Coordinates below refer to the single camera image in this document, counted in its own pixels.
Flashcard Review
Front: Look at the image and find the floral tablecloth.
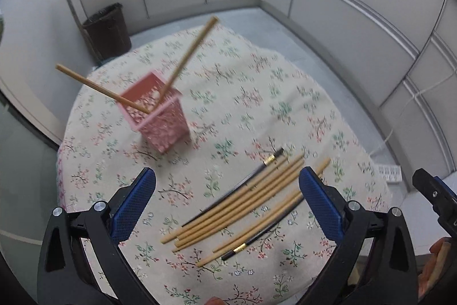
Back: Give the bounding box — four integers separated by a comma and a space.
55, 24, 393, 305

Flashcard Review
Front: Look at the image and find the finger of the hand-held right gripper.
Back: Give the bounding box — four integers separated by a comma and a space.
412, 168, 457, 238

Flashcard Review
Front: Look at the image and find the person's right hand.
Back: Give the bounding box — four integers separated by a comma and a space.
418, 236, 453, 296

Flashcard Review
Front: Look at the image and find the white power strip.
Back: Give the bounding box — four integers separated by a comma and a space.
378, 164, 403, 182

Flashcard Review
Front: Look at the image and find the wooden chopstick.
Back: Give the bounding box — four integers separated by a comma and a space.
159, 16, 219, 100
56, 64, 151, 114

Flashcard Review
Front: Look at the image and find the white power cable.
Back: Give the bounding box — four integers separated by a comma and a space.
368, 73, 457, 157

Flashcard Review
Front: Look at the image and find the pink perforated utensil holder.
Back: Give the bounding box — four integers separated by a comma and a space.
117, 72, 191, 154

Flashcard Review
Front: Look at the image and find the frosted glass sliding door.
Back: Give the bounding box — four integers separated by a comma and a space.
0, 91, 62, 291

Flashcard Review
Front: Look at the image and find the row of wooden chopsticks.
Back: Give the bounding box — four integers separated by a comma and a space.
160, 154, 332, 268

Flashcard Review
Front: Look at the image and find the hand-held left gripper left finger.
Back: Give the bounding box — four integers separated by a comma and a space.
37, 167, 158, 305

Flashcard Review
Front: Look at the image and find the black chopstick with gold band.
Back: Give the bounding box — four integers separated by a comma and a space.
182, 148, 285, 229
221, 196, 306, 261

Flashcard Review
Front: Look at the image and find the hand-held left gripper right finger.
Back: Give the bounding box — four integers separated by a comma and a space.
299, 166, 418, 305

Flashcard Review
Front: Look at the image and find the dark brown trash bin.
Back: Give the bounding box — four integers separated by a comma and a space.
81, 3, 132, 62

